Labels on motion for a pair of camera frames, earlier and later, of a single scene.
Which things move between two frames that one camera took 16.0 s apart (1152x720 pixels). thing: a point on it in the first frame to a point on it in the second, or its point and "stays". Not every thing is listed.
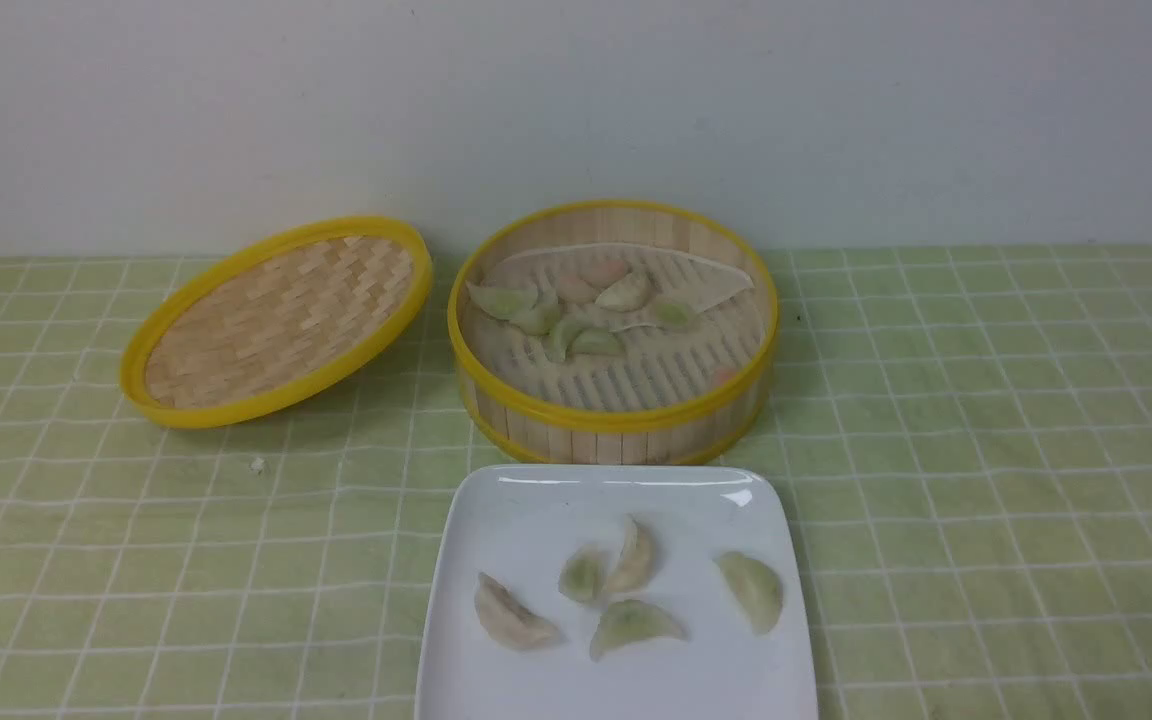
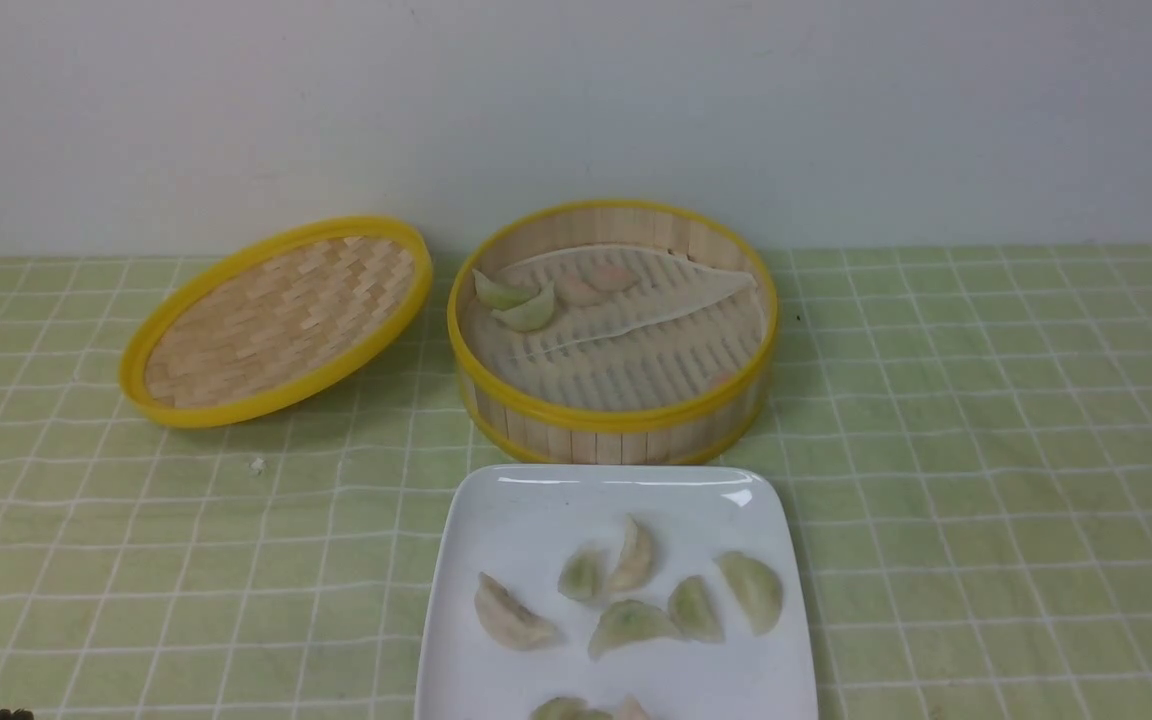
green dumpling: x=671 y=314 to x=693 y=612
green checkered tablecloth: x=1003 y=459 stays
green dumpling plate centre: x=627 y=620 stays
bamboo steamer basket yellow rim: x=613 y=333 stays
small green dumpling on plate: x=583 y=576 stays
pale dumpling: x=626 y=293 to x=632 y=709
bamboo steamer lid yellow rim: x=269 y=322 stays
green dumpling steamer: x=562 y=333 to x=562 y=708
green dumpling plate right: x=757 y=587 stays
